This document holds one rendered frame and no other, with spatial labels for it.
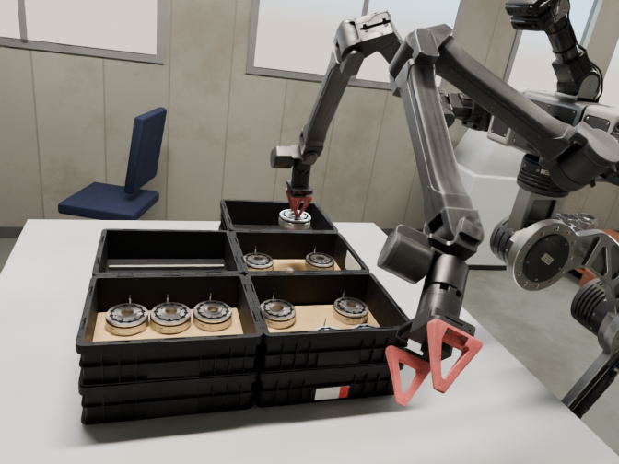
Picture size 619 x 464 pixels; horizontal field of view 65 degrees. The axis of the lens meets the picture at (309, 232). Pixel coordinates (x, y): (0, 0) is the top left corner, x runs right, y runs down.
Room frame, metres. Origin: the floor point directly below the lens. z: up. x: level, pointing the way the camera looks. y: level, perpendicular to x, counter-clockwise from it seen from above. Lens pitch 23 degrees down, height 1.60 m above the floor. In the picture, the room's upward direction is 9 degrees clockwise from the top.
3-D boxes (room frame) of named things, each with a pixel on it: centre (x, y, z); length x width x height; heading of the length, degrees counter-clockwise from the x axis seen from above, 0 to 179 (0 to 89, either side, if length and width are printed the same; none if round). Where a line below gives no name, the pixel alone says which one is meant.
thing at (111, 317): (1.04, 0.43, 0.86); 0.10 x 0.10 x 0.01
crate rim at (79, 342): (1.01, 0.30, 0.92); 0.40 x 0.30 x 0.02; 110
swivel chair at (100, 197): (2.72, 1.19, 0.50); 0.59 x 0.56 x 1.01; 110
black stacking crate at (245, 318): (1.01, 0.30, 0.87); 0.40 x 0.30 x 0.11; 110
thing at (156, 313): (1.07, 0.33, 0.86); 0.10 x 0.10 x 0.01
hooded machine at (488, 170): (3.76, -1.31, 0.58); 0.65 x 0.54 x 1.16; 111
